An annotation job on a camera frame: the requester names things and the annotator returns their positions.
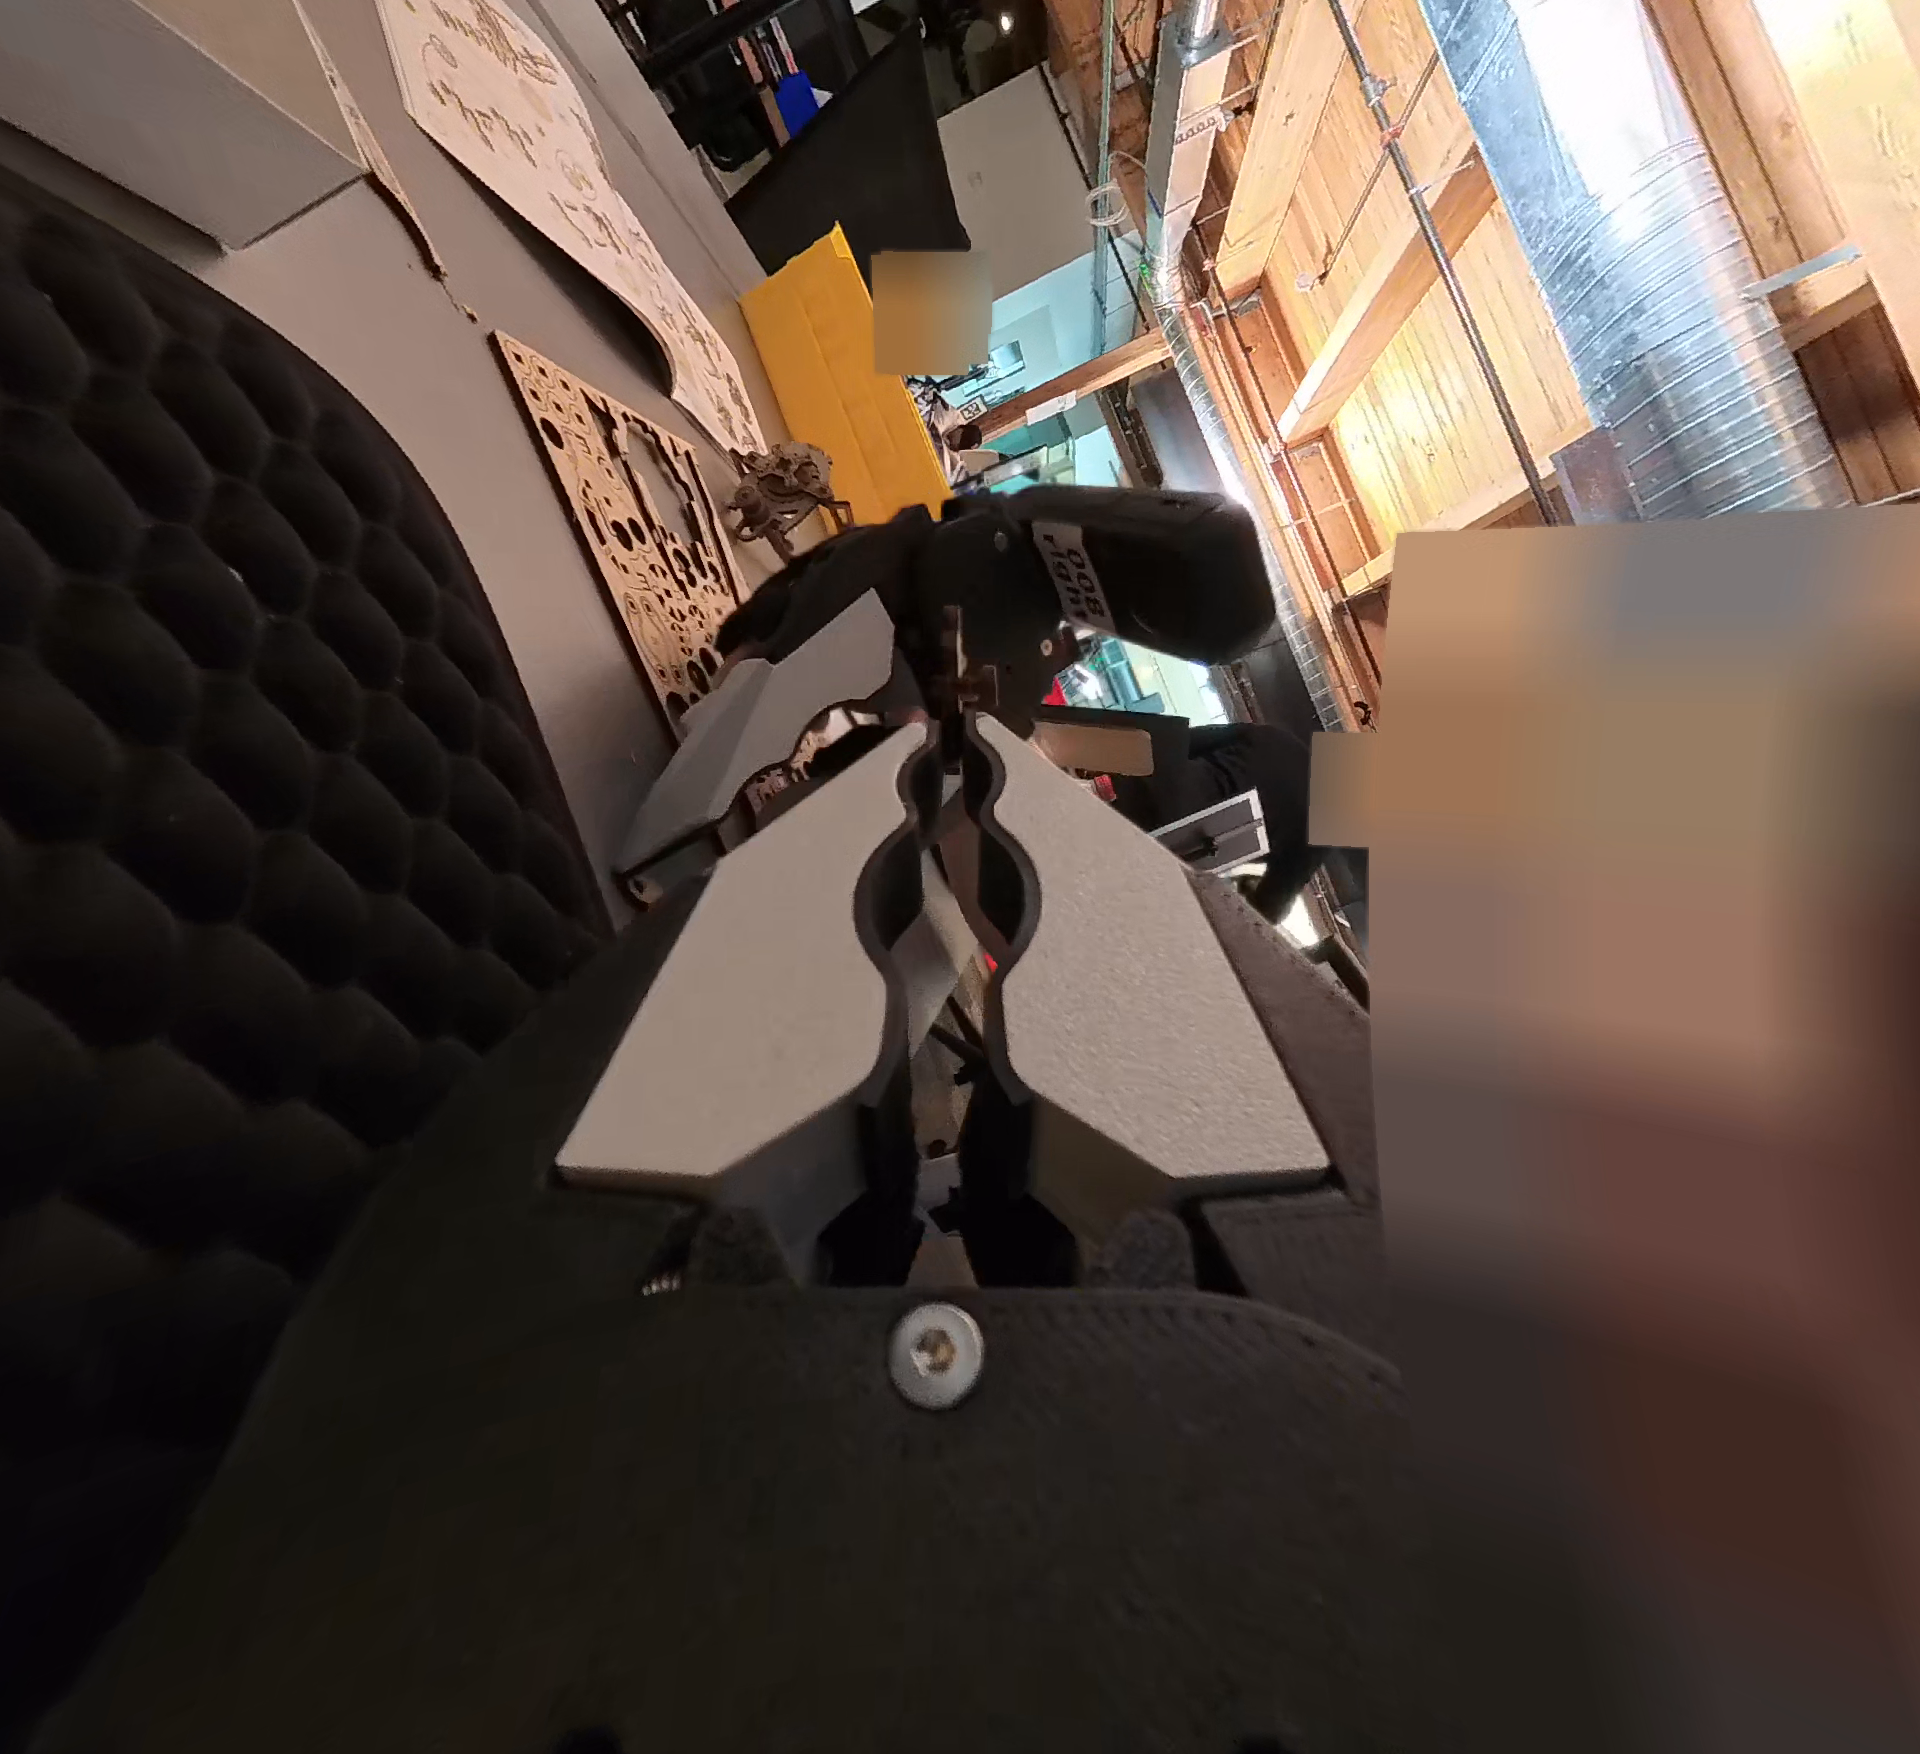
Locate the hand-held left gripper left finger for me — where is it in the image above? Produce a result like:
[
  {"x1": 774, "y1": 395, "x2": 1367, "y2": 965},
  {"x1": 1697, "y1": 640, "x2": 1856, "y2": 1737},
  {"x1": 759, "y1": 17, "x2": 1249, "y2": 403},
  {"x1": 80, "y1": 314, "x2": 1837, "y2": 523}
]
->
[{"x1": 556, "y1": 723, "x2": 948, "y2": 1209}]

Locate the brown laser-cut wooden sheet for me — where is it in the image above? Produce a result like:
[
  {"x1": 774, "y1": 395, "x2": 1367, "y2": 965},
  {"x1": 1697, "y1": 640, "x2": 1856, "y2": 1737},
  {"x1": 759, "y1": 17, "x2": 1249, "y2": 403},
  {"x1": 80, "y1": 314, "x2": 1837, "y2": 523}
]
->
[{"x1": 491, "y1": 332, "x2": 753, "y2": 736}]

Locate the wide silver ventilation duct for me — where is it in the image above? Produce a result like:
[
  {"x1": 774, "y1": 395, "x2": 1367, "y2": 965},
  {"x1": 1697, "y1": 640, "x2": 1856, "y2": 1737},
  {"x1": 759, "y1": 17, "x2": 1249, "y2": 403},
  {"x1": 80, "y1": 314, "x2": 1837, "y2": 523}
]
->
[{"x1": 1353, "y1": 0, "x2": 1855, "y2": 519}]

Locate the yellow plastic bin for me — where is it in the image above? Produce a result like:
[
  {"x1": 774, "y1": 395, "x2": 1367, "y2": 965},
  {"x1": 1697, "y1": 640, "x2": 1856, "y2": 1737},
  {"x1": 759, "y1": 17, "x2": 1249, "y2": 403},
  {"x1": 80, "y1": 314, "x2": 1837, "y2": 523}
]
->
[{"x1": 739, "y1": 224, "x2": 960, "y2": 525}]

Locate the black foam mat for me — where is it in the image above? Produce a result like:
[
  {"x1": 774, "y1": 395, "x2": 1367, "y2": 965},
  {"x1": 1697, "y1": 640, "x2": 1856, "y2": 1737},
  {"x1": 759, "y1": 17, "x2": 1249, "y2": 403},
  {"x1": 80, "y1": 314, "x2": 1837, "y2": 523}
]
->
[{"x1": 0, "y1": 167, "x2": 614, "y2": 1532}]

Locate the assembled wooden gear mechanism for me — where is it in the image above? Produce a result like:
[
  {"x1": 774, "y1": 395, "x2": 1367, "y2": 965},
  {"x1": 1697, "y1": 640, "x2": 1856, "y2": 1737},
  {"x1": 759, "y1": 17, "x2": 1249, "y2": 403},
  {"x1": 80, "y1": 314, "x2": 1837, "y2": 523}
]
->
[{"x1": 724, "y1": 442, "x2": 856, "y2": 571}]

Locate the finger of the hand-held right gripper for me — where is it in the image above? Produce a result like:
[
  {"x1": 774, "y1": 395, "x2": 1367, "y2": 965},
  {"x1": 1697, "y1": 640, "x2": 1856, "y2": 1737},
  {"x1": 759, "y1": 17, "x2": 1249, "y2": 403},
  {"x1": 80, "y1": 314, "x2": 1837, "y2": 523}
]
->
[{"x1": 614, "y1": 585, "x2": 900, "y2": 892}]

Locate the small wooden model part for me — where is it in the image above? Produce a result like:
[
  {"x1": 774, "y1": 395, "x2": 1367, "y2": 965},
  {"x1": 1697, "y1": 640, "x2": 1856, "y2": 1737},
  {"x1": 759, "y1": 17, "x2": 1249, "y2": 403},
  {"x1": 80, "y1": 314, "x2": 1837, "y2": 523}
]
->
[{"x1": 920, "y1": 606, "x2": 999, "y2": 741}]

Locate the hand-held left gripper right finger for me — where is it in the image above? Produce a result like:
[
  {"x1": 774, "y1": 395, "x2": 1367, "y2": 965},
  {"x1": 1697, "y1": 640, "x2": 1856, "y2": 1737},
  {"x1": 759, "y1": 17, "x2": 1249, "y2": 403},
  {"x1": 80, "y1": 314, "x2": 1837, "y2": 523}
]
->
[{"x1": 958, "y1": 715, "x2": 1334, "y2": 1205}]

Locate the pale laser-cut wooden sheet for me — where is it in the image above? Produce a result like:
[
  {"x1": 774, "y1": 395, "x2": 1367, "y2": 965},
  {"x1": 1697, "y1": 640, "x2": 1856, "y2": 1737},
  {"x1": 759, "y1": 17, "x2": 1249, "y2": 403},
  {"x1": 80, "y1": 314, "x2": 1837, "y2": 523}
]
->
[{"x1": 330, "y1": 0, "x2": 774, "y2": 459}]

